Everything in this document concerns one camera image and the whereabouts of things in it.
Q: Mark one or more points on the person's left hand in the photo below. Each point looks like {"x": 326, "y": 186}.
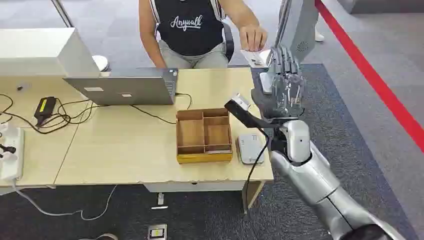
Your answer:
{"x": 253, "y": 37}

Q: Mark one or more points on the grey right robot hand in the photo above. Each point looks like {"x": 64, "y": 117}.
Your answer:
{"x": 281, "y": 99}

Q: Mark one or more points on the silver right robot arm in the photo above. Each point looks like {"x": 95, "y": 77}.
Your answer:
{"x": 314, "y": 180}

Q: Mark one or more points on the black office chair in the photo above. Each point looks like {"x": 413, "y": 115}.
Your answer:
{"x": 228, "y": 41}

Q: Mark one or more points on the grey panel with swirl logo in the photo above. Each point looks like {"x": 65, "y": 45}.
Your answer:
{"x": 298, "y": 26}

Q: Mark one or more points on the white card reader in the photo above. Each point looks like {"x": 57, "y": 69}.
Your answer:
{"x": 250, "y": 149}

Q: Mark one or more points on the person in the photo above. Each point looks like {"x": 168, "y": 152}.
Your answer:
{"x": 190, "y": 30}

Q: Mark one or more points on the white shoe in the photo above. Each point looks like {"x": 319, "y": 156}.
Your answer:
{"x": 318, "y": 34}
{"x": 101, "y": 62}

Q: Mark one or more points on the white card stack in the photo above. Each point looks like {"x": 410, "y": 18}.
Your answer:
{"x": 217, "y": 152}

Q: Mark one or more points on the wooden card box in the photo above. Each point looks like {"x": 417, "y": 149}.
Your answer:
{"x": 203, "y": 136}

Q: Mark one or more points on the red floor tape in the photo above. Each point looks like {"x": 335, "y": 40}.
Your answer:
{"x": 371, "y": 73}

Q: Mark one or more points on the grey laptop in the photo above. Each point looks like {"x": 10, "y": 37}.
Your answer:
{"x": 126, "y": 87}

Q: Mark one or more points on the pale wooden desk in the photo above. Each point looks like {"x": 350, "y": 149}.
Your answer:
{"x": 126, "y": 145}

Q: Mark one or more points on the floor socket plate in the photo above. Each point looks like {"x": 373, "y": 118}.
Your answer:
{"x": 157, "y": 232}

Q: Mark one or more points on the metal chair leg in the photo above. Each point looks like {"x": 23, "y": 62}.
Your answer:
{"x": 63, "y": 12}

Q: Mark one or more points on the white box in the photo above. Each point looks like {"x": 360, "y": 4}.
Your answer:
{"x": 39, "y": 51}

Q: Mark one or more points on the black power adapter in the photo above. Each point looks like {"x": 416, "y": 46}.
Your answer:
{"x": 44, "y": 110}

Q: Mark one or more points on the white power strip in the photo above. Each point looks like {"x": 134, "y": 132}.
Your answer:
{"x": 13, "y": 155}

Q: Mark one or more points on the black plug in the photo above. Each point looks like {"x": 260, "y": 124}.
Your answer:
{"x": 8, "y": 149}

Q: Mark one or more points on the right wrist camera with black bracket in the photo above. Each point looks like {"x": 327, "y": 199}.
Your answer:
{"x": 246, "y": 116}

